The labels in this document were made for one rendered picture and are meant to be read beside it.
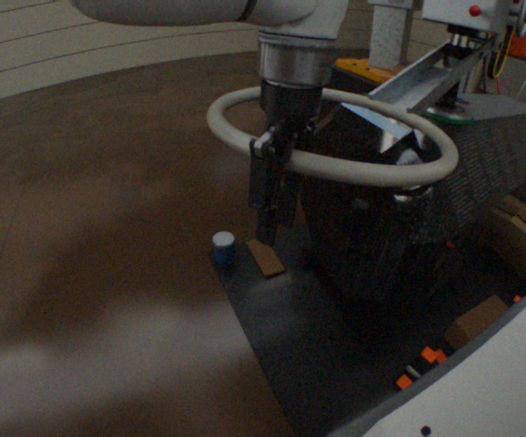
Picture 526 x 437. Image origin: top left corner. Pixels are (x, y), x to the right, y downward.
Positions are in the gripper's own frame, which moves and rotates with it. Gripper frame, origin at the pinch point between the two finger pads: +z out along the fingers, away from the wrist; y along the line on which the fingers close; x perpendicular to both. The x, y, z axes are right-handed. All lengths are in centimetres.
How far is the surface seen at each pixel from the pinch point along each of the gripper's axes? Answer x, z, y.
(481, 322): -64, 63, 70
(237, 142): 7.4, -10.0, -0.6
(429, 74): -9, -18, 72
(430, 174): -18.7, -10.5, 10.3
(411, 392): -27.2, 4.1, -13.5
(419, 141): -13, 0, 58
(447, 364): -30.3, 3.6, -7.8
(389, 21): 27, -32, 161
